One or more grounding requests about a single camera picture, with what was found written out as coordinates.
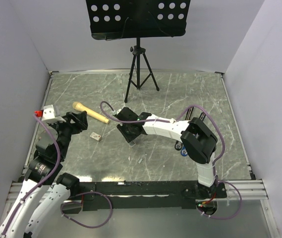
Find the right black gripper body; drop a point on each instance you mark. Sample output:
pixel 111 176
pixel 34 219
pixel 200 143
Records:
pixel 128 134

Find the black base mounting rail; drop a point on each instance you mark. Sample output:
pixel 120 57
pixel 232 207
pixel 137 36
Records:
pixel 143 194

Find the small playing card box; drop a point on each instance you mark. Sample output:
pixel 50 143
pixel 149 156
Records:
pixel 96 136

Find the black music stand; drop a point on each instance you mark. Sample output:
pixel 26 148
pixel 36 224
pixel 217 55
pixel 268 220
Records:
pixel 127 19

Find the aluminium extrusion rail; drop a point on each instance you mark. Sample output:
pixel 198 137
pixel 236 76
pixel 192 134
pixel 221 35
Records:
pixel 248 189

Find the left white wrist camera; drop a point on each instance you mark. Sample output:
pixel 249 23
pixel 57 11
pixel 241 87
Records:
pixel 50 114

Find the beige toy microphone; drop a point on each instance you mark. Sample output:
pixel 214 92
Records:
pixel 82 108

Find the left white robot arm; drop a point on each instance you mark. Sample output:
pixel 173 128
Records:
pixel 44 189

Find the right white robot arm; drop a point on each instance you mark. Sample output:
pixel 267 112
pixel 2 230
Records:
pixel 169 128

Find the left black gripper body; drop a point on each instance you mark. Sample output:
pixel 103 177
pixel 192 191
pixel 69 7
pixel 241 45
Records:
pixel 66 129

